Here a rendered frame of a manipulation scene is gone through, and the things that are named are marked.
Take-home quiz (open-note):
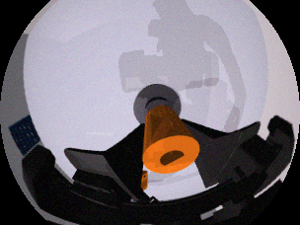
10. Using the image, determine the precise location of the orange knob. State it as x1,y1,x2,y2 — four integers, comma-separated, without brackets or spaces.
142,105,200,175

